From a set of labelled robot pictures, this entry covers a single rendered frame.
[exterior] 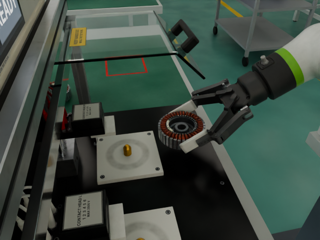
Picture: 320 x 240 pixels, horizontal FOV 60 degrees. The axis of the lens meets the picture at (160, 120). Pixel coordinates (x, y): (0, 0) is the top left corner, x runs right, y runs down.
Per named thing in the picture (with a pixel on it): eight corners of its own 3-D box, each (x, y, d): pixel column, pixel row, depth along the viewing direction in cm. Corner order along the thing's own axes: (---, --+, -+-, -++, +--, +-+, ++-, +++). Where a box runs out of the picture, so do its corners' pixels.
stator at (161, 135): (196, 118, 73) (197, 106, 70) (210, 147, 64) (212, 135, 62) (155, 124, 71) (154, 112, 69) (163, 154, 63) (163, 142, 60)
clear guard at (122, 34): (175, 33, 71) (176, 9, 67) (205, 79, 52) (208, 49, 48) (42, 42, 66) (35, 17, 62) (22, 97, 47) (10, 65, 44)
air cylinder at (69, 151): (79, 152, 70) (75, 136, 67) (78, 175, 64) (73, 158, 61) (58, 155, 69) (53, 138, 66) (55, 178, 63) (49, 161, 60)
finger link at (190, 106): (192, 100, 69) (191, 99, 69) (168, 115, 70) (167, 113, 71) (197, 108, 71) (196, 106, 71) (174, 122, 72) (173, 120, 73)
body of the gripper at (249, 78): (246, 63, 64) (211, 84, 65) (264, 81, 57) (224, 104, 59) (256, 85, 68) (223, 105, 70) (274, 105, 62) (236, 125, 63)
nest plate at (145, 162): (153, 134, 76) (152, 130, 75) (163, 175, 64) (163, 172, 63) (96, 140, 73) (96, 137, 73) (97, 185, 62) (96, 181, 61)
